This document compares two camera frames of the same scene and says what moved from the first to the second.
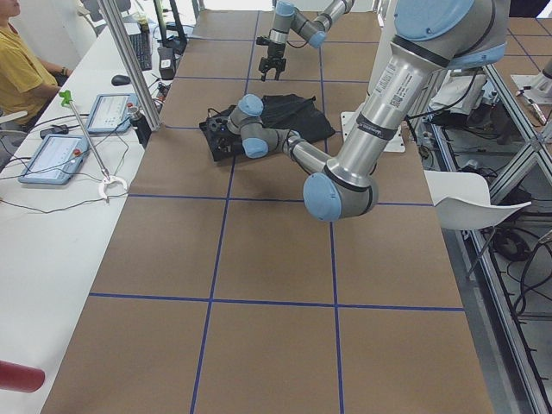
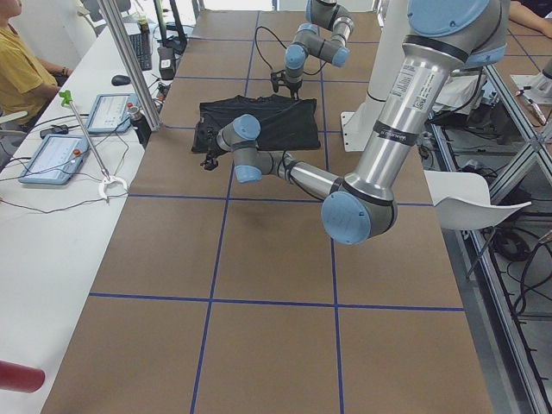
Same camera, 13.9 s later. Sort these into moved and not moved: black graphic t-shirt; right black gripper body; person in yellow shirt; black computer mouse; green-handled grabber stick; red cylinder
Moved: right black gripper body; black graphic t-shirt
Not moved: red cylinder; black computer mouse; green-handled grabber stick; person in yellow shirt
